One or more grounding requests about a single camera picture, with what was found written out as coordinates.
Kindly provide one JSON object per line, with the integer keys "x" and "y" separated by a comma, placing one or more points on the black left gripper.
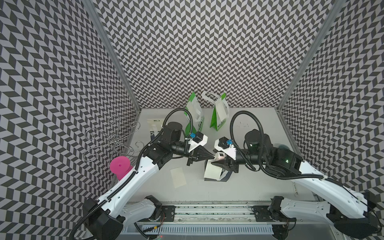
{"x": 193, "y": 154}

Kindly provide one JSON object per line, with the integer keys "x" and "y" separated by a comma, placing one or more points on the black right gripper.
{"x": 226, "y": 163}

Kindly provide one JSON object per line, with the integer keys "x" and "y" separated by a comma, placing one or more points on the navy cream Cheerful bag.
{"x": 225, "y": 179}
{"x": 155, "y": 126}

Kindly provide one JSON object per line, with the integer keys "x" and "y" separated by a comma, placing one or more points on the cream receipt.
{"x": 195, "y": 109}
{"x": 213, "y": 172}
{"x": 222, "y": 109}
{"x": 178, "y": 177}

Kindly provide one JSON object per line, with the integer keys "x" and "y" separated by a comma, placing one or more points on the green white bag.
{"x": 196, "y": 126}
{"x": 212, "y": 98}

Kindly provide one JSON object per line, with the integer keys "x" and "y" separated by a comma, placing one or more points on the green white bag front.
{"x": 196, "y": 126}

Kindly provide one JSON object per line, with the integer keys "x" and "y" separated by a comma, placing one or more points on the small pink stapler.
{"x": 219, "y": 156}

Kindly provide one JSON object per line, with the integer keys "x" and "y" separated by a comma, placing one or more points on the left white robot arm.
{"x": 104, "y": 217}

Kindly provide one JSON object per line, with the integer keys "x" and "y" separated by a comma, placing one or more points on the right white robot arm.
{"x": 350, "y": 212}

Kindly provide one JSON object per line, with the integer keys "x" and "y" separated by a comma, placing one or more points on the grey blue cup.
{"x": 284, "y": 147}

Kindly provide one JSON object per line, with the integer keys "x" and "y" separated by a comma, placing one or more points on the pink plastic cup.
{"x": 121, "y": 166}

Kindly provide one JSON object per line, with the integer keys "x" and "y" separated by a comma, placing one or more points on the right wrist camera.
{"x": 226, "y": 146}

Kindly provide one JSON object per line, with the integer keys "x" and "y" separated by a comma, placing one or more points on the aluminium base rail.
{"x": 216, "y": 213}

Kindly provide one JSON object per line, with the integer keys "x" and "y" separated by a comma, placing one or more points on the white vented cable duct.
{"x": 215, "y": 230}

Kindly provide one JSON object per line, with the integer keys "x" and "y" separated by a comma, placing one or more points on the silver wire stand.
{"x": 114, "y": 141}

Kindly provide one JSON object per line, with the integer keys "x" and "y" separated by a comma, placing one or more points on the aluminium corner post left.
{"x": 94, "y": 17}

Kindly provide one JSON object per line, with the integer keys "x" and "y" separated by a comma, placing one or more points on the aluminium corner post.
{"x": 321, "y": 35}
{"x": 94, "y": 17}

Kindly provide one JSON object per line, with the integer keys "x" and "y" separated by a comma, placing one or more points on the aluminium corner post right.
{"x": 321, "y": 35}

